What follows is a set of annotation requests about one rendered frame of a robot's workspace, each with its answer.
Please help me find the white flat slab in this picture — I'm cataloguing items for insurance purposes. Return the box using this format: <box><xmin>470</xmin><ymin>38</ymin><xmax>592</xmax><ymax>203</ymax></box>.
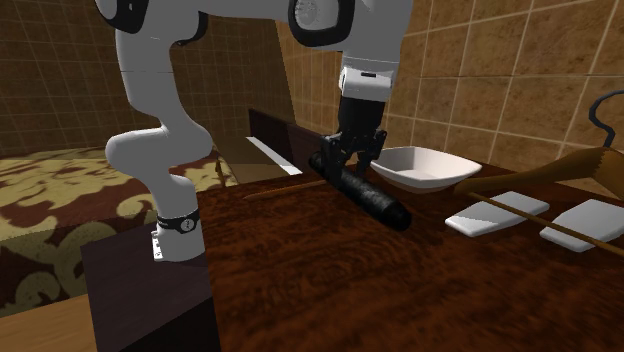
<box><xmin>444</xmin><ymin>190</ymin><xmax>551</xmax><ymax>238</ymax></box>
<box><xmin>539</xmin><ymin>198</ymin><xmax>624</xmax><ymax>253</ymax></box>

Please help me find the white square bowl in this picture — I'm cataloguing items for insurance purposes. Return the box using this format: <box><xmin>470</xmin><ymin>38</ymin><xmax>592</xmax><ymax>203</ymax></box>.
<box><xmin>369</xmin><ymin>146</ymin><xmax>483</xmax><ymax>195</ymax></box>

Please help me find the brown wooden coat hanger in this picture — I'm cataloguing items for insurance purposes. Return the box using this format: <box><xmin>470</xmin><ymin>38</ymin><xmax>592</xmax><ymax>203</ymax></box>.
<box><xmin>453</xmin><ymin>89</ymin><xmax>624</xmax><ymax>259</ymax></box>

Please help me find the black cylinder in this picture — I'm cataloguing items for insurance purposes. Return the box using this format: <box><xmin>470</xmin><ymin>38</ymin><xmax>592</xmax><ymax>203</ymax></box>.
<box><xmin>308</xmin><ymin>151</ymin><xmax>413</xmax><ymax>232</ymax></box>

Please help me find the dark robot stand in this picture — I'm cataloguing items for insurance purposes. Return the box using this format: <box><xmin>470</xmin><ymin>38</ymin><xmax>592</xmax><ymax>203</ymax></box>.
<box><xmin>80</xmin><ymin>221</ymin><xmax>222</xmax><ymax>352</ymax></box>

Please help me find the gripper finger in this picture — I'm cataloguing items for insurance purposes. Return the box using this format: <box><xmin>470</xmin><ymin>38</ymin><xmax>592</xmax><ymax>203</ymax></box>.
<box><xmin>354</xmin><ymin>128</ymin><xmax>389</xmax><ymax>178</ymax></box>
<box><xmin>320</xmin><ymin>132</ymin><xmax>354</xmax><ymax>190</ymax></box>

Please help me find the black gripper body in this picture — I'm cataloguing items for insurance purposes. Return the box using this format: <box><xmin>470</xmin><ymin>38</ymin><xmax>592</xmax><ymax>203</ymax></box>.
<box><xmin>335</xmin><ymin>95</ymin><xmax>388</xmax><ymax>144</ymax></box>

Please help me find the brown wooden table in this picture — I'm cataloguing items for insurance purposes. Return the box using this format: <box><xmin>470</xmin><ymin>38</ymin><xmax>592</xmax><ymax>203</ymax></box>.
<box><xmin>197</xmin><ymin>160</ymin><xmax>624</xmax><ymax>352</ymax></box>

